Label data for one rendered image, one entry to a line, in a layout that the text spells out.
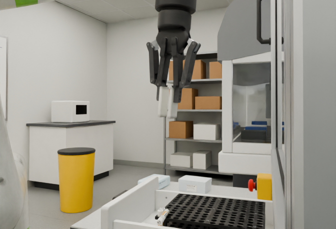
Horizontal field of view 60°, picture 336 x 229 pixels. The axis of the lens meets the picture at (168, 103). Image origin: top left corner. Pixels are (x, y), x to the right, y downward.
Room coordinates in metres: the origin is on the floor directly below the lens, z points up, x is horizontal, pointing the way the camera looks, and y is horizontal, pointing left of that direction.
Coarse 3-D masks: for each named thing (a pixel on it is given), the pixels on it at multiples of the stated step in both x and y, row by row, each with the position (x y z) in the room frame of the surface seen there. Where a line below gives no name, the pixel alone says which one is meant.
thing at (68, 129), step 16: (64, 112) 4.19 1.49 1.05; (80, 112) 4.30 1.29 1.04; (32, 128) 4.07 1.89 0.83; (48, 128) 3.95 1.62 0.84; (64, 128) 3.84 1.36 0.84; (80, 128) 4.10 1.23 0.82; (96, 128) 4.43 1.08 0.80; (112, 128) 4.82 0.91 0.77; (32, 144) 4.07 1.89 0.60; (48, 144) 3.95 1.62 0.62; (64, 144) 3.84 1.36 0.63; (80, 144) 4.10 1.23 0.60; (96, 144) 4.43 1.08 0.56; (112, 144) 4.82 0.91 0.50; (32, 160) 4.07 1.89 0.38; (48, 160) 3.95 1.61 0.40; (96, 160) 4.43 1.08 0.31; (112, 160) 4.82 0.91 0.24; (32, 176) 4.07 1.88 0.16; (48, 176) 3.95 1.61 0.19; (96, 176) 4.51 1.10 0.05
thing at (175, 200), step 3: (177, 195) 0.77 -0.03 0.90; (180, 195) 0.77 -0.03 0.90; (174, 198) 0.75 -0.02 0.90; (177, 198) 0.75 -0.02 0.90; (180, 198) 0.74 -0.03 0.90; (171, 201) 0.72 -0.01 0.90; (174, 201) 0.73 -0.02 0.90; (177, 201) 0.72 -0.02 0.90; (168, 204) 0.70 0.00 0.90; (171, 204) 0.70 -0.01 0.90; (174, 204) 0.70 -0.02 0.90; (165, 207) 0.68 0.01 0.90; (168, 207) 0.69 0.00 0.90; (171, 207) 0.68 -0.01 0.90; (156, 216) 0.62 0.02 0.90
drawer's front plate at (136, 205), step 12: (156, 180) 0.86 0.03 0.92; (132, 192) 0.71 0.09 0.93; (144, 192) 0.77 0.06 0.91; (108, 204) 0.62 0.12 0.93; (120, 204) 0.65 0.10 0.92; (132, 204) 0.71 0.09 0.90; (144, 204) 0.77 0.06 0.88; (108, 216) 0.60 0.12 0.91; (120, 216) 0.65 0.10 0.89; (132, 216) 0.71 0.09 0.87; (144, 216) 0.77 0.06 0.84; (108, 228) 0.60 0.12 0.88
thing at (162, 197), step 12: (156, 192) 0.84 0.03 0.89; (168, 192) 0.83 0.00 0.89; (180, 192) 0.82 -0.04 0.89; (156, 204) 0.84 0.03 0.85; (120, 228) 0.61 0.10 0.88; (132, 228) 0.60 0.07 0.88; (144, 228) 0.59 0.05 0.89; (156, 228) 0.58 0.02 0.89; (168, 228) 0.58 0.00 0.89; (180, 228) 0.58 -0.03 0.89
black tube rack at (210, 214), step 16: (176, 208) 0.68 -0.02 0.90; (192, 208) 0.68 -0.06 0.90; (208, 208) 0.67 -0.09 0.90; (224, 208) 0.67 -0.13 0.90; (240, 208) 0.67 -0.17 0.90; (256, 208) 0.67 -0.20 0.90; (176, 224) 0.65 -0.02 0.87; (192, 224) 0.65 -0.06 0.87; (208, 224) 0.59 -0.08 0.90; (224, 224) 0.58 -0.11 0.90; (240, 224) 0.59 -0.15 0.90; (256, 224) 0.58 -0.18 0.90
